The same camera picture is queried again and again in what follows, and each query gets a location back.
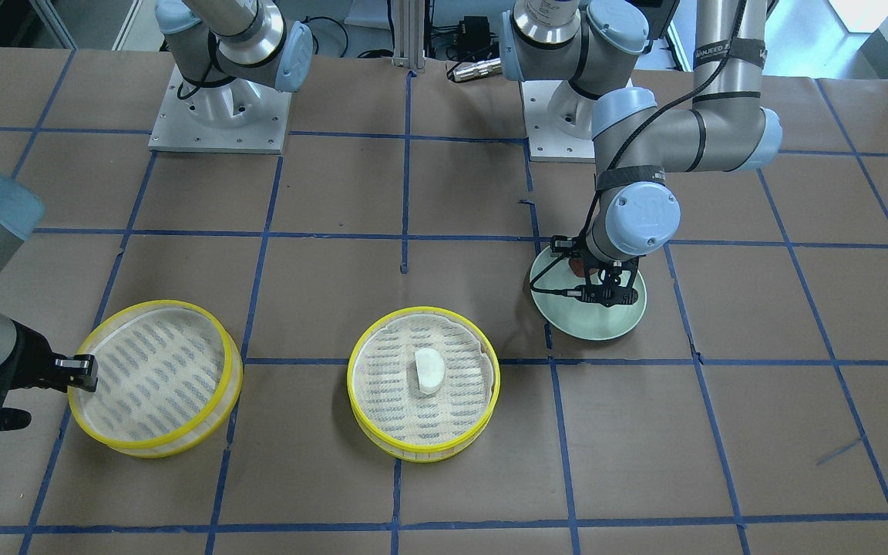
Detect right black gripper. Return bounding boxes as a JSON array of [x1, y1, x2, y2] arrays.
[[0, 320, 98, 432]]

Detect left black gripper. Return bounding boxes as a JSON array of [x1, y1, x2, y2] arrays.
[[549, 235, 641, 307]]

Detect yellow steamer basket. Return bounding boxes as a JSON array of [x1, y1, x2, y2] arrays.
[[68, 300, 244, 458], [348, 306, 501, 463]]

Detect white bun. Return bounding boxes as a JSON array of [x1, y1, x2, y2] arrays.
[[415, 348, 447, 396]]

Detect brown bun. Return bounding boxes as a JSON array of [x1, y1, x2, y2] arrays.
[[568, 257, 599, 280]]

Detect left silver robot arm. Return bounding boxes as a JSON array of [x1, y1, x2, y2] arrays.
[[499, 1, 783, 307]]

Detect light green plate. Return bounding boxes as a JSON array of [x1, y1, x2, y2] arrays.
[[530, 246, 646, 341]]

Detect silver flashlight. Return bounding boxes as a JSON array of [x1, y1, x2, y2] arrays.
[[446, 59, 503, 83]]

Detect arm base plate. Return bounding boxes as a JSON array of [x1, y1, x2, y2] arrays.
[[148, 67, 293, 155], [520, 77, 637, 164]]

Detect aluminium frame post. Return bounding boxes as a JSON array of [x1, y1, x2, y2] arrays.
[[390, 1, 429, 75]]

